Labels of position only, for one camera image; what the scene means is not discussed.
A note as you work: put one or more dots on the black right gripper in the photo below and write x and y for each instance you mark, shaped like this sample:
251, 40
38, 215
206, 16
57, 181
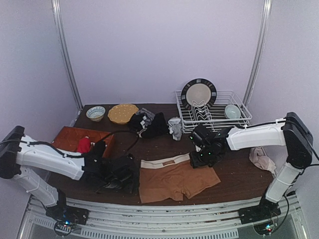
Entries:
199, 162

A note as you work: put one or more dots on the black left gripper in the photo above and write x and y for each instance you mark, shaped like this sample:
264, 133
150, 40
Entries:
122, 178

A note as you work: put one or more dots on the tan brown boxer underwear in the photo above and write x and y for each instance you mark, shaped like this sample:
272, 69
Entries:
173, 178

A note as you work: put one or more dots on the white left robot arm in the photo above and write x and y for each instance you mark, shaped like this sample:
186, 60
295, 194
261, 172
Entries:
19, 154

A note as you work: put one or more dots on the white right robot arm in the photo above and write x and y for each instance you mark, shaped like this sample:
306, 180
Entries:
289, 132

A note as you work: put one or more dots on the grey white underwear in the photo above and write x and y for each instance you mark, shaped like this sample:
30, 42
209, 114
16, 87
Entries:
175, 128

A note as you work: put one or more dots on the pink beige underwear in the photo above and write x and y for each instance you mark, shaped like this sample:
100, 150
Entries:
261, 160

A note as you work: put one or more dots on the black underwear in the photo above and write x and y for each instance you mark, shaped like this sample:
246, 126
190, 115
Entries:
158, 126

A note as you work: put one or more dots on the grey underwear pile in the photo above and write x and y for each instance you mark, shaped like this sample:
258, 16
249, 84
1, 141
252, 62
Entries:
146, 117

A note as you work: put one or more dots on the black rolled cloth in box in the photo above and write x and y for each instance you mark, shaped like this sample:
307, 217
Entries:
99, 148

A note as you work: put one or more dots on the light green bowl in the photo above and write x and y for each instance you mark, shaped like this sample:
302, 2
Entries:
232, 112

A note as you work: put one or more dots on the red rolled cloth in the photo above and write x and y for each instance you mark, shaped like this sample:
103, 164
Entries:
84, 145

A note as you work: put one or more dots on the black rimmed beige plate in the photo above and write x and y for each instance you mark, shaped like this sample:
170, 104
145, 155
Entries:
198, 93

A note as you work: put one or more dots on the yellow dotted plate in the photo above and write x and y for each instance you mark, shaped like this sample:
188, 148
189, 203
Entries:
122, 113

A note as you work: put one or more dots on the brown wooden organizer box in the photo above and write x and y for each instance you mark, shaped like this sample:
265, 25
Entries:
68, 139

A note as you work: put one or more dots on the blue patterned bowl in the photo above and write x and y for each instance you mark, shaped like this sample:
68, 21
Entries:
96, 113

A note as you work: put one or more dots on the white wire dish rack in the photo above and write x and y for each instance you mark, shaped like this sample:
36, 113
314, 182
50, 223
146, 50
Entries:
213, 117

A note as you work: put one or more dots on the metal front rail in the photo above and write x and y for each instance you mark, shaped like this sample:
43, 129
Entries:
208, 221

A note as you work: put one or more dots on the right metal corner post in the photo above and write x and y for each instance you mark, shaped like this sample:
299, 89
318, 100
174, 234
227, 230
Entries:
259, 50

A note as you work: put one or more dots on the metal corner post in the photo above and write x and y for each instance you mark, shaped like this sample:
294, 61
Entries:
259, 50
65, 54

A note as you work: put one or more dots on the left metal corner post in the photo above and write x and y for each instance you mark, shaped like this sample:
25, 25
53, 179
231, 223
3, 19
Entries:
65, 54

